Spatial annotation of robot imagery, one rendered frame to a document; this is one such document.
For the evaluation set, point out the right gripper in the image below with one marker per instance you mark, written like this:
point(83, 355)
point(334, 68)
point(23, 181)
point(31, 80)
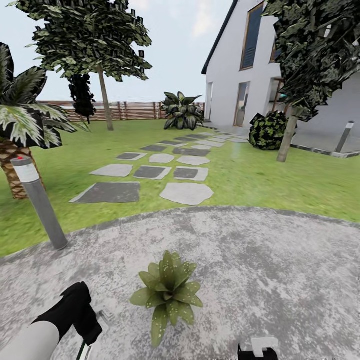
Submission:
point(268, 354)

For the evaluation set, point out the fixed window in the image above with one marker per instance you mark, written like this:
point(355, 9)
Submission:
point(242, 103)

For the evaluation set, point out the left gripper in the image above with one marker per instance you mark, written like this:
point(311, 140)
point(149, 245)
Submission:
point(89, 329)

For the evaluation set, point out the door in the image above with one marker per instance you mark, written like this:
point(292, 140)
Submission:
point(276, 99)

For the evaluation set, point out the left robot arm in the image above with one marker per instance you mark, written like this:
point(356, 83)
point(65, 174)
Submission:
point(40, 340)

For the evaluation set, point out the insectifuge atomizer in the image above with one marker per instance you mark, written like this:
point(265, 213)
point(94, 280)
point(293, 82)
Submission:
point(85, 351)

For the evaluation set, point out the pot plant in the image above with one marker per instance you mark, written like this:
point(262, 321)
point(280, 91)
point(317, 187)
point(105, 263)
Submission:
point(169, 292)

